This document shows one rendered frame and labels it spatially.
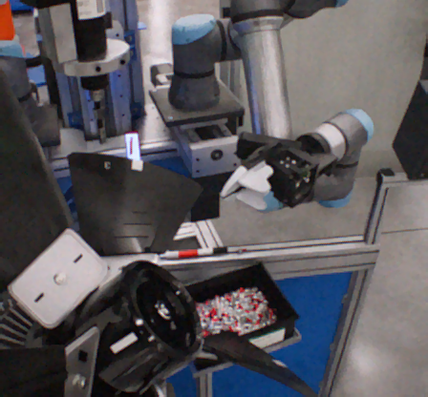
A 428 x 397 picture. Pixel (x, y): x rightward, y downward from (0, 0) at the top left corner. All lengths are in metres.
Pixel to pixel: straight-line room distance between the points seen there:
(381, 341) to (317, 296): 0.87
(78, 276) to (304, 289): 0.80
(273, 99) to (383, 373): 1.39
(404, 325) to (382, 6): 1.52
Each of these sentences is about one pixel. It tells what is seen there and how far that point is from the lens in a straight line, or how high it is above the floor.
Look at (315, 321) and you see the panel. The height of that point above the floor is 0.58.
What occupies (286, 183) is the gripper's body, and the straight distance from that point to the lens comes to 0.75.
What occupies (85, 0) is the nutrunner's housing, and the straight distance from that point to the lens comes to 0.41.
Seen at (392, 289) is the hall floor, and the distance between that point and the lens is 2.30.
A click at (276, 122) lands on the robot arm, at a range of 0.85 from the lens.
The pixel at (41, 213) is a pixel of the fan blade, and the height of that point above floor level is 1.31.
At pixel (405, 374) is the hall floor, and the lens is 2.02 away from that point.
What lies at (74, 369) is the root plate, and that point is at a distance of 0.44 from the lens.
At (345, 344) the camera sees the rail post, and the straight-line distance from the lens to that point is 1.44.
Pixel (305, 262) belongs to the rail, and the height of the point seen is 0.83.
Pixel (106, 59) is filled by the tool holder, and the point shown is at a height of 1.46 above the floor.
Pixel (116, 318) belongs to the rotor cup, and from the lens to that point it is 0.45.
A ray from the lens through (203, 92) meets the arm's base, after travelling 1.27.
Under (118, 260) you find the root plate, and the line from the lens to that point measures 0.61.
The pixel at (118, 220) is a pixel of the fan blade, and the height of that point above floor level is 1.19.
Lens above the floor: 1.60
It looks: 35 degrees down
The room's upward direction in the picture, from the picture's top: straight up
